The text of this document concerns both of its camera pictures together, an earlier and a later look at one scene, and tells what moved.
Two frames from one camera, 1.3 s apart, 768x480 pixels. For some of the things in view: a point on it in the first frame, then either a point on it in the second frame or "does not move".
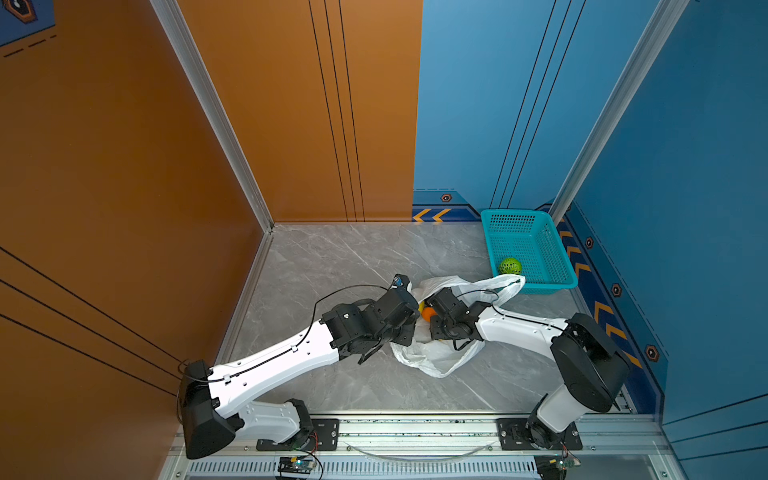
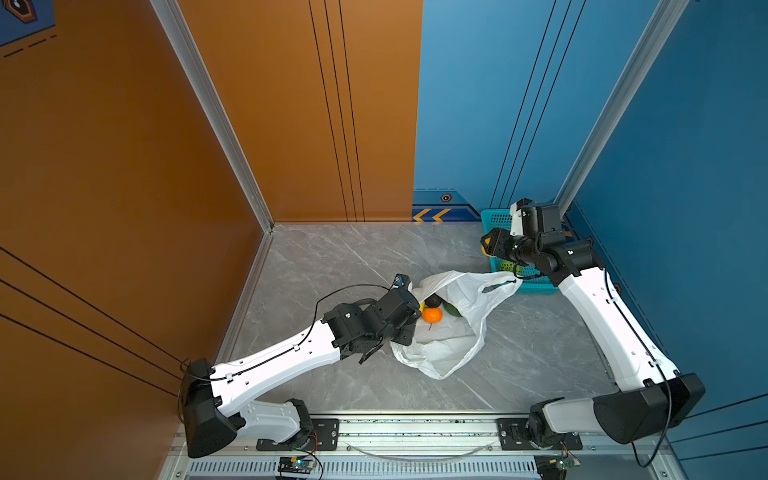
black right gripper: [434, 331] to [495, 246]
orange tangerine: [427, 313] does not move
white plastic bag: [441, 358] does not move
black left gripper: [409, 329] does not move
